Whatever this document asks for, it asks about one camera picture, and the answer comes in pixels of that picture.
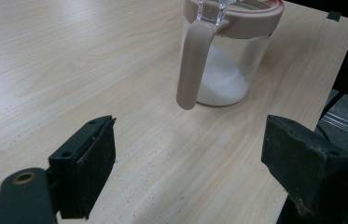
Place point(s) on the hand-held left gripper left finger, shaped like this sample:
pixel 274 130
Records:
pixel 84 168

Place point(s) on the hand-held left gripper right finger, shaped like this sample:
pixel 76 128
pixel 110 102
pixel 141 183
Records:
pixel 302 161

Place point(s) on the clear glass jar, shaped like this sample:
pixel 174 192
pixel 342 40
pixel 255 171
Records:
pixel 230 81

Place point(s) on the clear plastic cup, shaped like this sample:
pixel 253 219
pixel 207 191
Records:
pixel 246 21

